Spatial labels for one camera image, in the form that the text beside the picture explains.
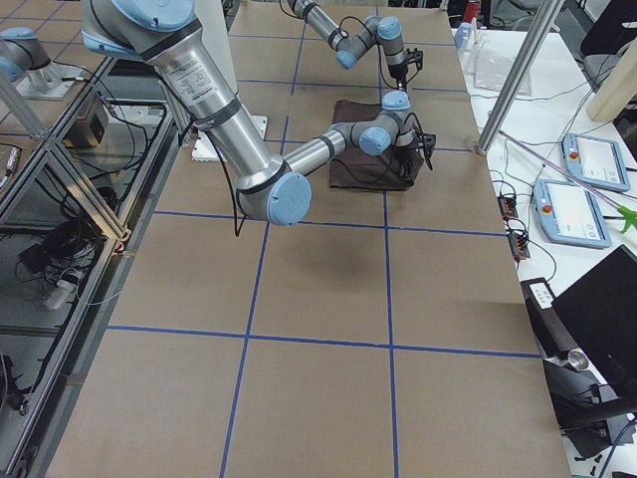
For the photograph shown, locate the black monitor on stand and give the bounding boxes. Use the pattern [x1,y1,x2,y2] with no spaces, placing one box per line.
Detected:
[545,245,636,458]

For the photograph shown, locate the dark brown t-shirt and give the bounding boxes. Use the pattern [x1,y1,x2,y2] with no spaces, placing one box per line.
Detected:
[328,100,424,191]

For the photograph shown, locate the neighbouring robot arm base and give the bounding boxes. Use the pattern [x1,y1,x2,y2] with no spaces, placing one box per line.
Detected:
[1,27,83,101]

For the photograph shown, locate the aluminium profile post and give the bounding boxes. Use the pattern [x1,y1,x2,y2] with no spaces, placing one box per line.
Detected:
[476,0,564,155]

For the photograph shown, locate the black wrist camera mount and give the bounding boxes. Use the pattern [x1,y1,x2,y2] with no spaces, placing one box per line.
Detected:
[416,131,436,170]
[404,48,424,72]

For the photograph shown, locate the far blue teach pendant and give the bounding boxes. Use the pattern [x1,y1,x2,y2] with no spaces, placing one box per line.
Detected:
[562,133,631,192]

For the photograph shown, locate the blue teach pendant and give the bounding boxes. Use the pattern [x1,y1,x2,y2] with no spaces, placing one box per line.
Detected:
[562,133,631,192]
[532,179,611,249]

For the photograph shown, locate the green handled reacher stick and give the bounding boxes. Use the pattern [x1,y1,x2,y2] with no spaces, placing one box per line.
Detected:
[499,129,636,234]

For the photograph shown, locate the clear acrylic rack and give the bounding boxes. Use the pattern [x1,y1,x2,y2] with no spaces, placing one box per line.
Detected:
[454,22,516,92]

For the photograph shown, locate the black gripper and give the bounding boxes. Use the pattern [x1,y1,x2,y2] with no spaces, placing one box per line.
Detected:
[395,146,414,180]
[388,64,408,91]

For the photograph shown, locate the black box with white label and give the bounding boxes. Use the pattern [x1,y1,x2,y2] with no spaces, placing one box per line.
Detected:
[521,278,578,357]

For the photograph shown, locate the black terminal block strip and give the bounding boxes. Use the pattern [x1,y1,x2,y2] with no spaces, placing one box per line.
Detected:
[497,194,531,264]

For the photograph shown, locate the brown paper table cover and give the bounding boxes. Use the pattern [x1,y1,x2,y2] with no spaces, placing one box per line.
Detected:
[47,9,569,477]

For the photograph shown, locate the near blue teach pendant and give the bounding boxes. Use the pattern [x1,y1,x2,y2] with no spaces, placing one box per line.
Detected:
[532,179,611,249]

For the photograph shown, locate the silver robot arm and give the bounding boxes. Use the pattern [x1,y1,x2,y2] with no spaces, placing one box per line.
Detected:
[82,1,424,226]
[280,1,423,92]

